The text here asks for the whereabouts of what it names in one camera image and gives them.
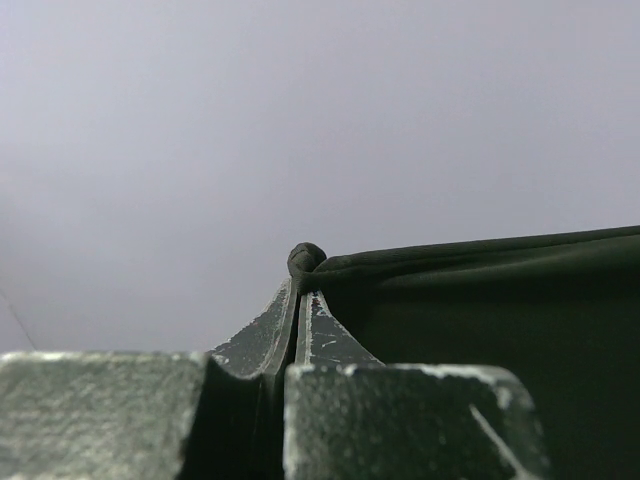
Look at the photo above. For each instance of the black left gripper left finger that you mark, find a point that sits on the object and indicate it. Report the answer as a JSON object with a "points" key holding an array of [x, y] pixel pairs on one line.
{"points": [[151, 415]]}

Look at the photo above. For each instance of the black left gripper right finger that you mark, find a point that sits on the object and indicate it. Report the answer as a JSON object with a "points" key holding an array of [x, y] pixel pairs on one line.
{"points": [[349, 416]]}

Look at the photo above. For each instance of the black printed t-shirt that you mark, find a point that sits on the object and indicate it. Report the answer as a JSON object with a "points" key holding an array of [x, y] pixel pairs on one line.
{"points": [[560, 311]]}

